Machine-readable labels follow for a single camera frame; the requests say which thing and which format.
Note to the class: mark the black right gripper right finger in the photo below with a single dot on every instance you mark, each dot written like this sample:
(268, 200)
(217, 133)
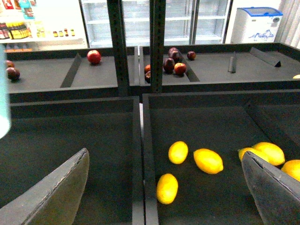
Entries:
(276, 194)

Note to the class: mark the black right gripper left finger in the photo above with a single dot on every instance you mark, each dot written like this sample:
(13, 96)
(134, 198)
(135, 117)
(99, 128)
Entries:
(55, 199)

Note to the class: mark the light blue plastic basket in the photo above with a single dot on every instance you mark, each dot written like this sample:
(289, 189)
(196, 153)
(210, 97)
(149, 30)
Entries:
(5, 113)

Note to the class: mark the black front left tray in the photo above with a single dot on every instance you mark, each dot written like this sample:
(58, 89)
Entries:
(44, 135)

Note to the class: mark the black front right tray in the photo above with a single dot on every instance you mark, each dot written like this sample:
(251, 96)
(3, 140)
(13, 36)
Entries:
(223, 122)

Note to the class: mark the yellow fruit at edge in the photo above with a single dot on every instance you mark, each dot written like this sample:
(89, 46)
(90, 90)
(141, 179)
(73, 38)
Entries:
(297, 76)

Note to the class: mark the black tray divider left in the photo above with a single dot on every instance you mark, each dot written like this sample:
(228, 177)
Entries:
(68, 80)

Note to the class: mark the black tray divider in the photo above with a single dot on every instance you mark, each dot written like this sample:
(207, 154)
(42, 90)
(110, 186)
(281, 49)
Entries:
(68, 80)
(189, 72)

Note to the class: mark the dark red apple left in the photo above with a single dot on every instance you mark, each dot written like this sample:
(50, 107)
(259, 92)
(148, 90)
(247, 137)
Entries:
(13, 73)

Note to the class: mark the dark red apple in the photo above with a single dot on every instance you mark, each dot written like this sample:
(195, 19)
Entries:
(13, 73)
(168, 65)

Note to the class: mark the black rear right tray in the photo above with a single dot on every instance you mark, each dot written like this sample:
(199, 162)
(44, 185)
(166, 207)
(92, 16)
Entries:
(252, 74)

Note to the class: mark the black short divider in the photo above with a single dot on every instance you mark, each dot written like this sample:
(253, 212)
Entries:
(232, 63)

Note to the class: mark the black triangular divider right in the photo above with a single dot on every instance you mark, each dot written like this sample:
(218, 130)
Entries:
(265, 57)

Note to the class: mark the dark apple far left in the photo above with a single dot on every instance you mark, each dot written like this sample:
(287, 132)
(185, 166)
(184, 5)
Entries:
(10, 64)

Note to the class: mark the black tray divider centre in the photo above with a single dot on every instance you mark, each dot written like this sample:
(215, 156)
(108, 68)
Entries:
(189, 72)

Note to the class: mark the bright red apple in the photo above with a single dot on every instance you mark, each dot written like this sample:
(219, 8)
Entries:
(94, 57)

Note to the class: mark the small dark apple right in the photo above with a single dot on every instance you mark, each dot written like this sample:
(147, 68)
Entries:
(191, 55)

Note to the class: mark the dark red apple centre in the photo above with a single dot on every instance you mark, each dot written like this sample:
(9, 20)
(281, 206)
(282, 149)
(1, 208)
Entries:
(168, 65)

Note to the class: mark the white chest freezer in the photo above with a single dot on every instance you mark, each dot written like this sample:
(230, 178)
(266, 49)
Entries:
(256, 25)

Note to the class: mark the dark apple top centre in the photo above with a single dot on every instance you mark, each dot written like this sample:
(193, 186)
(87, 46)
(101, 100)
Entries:
(174, 54)

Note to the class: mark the white grocery shelf with bottles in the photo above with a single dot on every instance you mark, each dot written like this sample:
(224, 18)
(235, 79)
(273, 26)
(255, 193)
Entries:
(42, 25)

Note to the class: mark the glass door display fridge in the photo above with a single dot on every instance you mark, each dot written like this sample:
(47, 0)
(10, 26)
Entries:
(184, 22)

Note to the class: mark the dark apple behind post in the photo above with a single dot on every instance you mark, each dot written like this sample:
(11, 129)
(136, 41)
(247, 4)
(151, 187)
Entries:
(147, 77)

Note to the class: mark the red apple by post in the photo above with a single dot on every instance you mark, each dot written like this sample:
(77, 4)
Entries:
(180, 68)

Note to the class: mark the red apple behind post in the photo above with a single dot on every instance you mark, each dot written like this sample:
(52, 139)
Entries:
(147, 68)

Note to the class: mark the black shelf post left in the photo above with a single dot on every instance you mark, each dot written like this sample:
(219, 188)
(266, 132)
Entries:
(115, 12)

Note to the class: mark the black shelf post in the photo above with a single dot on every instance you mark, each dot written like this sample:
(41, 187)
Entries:
(157, 36)
(115, 12)

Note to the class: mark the black shelf post right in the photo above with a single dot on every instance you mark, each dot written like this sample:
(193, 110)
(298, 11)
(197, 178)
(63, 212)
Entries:
(157, 36)

